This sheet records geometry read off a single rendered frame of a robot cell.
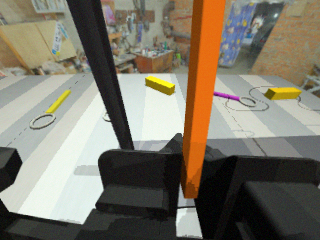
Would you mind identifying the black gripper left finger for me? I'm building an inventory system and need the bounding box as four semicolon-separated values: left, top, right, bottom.
98;133;183;218

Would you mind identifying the white loop with yellow handle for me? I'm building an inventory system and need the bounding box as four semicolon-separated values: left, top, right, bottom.
29;90;71;129

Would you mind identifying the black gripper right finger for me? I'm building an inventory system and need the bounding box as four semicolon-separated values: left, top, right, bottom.
193;145;320;240

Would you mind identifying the yellow rectangular block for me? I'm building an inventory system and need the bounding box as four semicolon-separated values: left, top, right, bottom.
264;87;302;100
145;76;175;96

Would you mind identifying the orange rectangular bar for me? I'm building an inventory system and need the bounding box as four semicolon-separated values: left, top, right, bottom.
180;0;226;199

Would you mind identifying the white loop with purple handle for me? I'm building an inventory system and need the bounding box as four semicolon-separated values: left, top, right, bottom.
213;91;257;106

